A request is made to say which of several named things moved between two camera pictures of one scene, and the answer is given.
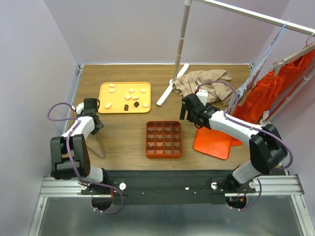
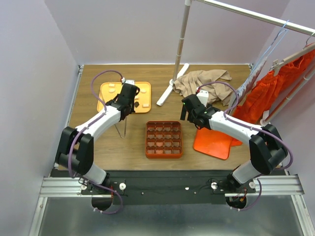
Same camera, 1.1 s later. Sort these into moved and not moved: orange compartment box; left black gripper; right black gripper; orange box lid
Moved: left black gripper
Not moved: orange compartment box; orange box lid; right black gripper
